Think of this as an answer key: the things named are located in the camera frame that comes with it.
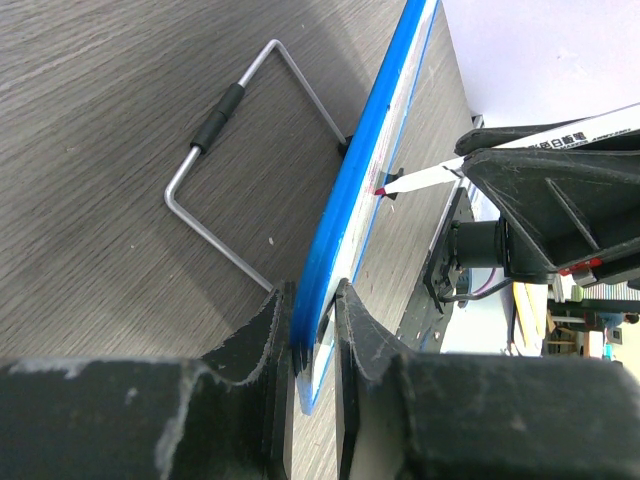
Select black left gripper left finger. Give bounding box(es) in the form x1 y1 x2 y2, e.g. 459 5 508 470
1 282 295 479

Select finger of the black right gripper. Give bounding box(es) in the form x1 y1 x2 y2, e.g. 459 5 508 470
453 117 640 156
471 149 639 286

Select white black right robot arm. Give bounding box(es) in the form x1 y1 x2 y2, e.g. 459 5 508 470
448 124 639 286

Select white marker with magenta cap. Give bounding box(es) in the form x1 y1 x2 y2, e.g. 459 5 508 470
374 103 639 197

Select yellow framed whiteboard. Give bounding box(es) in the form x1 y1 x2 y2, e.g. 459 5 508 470
512 283 548 357

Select blue framed whiteboard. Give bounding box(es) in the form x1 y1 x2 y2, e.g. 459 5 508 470
290 1 439 415

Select metal wire whiteboard stand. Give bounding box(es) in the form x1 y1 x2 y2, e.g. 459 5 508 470
164 39 351 292

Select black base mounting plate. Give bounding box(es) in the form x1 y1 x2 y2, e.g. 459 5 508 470
396 186 476 354

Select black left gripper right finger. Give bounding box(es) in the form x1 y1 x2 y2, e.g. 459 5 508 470
335 280 639 479

